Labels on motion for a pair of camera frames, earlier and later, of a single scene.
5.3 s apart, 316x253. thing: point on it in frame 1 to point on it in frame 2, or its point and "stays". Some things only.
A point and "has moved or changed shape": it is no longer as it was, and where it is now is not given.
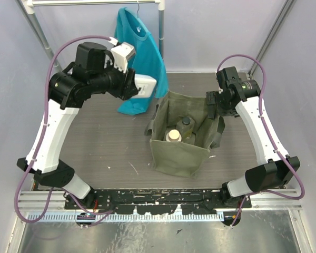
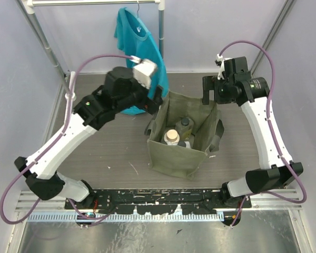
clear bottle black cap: (185, 126) stays
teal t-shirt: (147, 61) stays
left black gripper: (130, 85) to (152, 101)
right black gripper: (212, 99) to (212, 83)
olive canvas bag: (182, 157) stays
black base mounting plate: (206, 201) stays
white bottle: (147, 84) has moved or changed shape
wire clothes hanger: (138, 5) stays
